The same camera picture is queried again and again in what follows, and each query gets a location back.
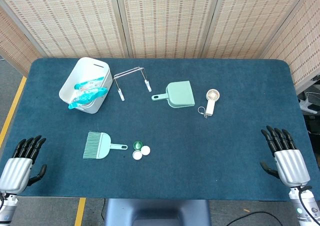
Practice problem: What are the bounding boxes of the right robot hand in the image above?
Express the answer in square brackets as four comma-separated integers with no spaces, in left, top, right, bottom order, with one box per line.
[259,125,311,188]

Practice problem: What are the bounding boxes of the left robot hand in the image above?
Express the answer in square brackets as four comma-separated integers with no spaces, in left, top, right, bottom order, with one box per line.
[0,135,48,195]

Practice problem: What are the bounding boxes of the light teal plastic scrub brush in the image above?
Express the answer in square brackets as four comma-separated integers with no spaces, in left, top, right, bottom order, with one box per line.
[82,131,129,160]

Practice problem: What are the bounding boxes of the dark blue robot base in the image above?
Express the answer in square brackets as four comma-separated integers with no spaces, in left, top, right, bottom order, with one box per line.
[103,198,212,226]

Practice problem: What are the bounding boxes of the white handheld fan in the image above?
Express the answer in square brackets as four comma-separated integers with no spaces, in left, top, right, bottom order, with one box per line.
[197,89,221,120]

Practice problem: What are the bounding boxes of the teal wrapped snack pack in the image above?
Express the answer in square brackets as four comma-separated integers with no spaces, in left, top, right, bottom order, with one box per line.
[74,76,105,92]
[68,86,109,111]

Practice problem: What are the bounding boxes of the white plastic storage box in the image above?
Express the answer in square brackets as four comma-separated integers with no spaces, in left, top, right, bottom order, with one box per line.
[58,56,112,115]

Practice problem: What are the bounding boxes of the mint green dustpan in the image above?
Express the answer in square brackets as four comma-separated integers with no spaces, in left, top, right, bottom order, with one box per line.
[151,80,196,109]

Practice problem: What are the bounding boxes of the dark blue table mat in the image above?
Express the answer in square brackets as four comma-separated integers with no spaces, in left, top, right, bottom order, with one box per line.
[0,57,309,202]

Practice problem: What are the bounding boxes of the woven folding screen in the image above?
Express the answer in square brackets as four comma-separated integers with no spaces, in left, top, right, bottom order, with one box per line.
[0,0,320,87]

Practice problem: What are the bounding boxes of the black floor cable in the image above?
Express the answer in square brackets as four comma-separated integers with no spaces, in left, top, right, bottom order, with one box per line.
[229,211,300,226]

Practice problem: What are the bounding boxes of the metal wire stand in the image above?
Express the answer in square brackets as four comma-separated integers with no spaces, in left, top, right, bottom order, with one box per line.
[113,66,153,102]

